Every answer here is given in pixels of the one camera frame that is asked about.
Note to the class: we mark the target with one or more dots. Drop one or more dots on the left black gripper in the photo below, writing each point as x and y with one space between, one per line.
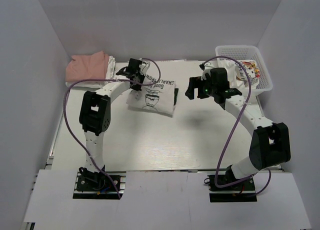
137 82

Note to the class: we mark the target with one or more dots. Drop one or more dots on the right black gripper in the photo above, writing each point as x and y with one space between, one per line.
195 86

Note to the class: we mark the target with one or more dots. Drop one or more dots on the white and green t-shirt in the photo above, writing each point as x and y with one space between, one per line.
158 98

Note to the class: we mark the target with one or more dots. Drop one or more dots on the pink t-shirt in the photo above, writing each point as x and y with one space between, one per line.
83 67

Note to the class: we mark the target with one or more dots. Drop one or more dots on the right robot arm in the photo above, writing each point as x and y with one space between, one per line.
270 141

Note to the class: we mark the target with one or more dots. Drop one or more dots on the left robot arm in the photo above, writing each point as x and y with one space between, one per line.
95 112

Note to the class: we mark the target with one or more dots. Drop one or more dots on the white folded t-shirt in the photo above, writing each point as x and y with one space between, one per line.
97 83

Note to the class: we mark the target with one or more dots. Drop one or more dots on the white printed crumpled t-shirt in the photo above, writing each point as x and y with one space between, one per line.
236 75

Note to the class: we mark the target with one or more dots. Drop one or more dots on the white plastic basket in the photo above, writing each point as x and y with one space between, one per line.
249 52

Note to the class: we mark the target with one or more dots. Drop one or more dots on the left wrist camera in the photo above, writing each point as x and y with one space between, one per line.
145 65

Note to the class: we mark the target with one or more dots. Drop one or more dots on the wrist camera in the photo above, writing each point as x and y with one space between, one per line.
206 70
145 65

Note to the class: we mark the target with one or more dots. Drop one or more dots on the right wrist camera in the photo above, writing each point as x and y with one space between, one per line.
206 70

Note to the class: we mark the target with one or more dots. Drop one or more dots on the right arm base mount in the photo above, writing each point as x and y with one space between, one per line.
243 192

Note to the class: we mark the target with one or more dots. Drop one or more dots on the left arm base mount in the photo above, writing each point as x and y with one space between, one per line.
85 189

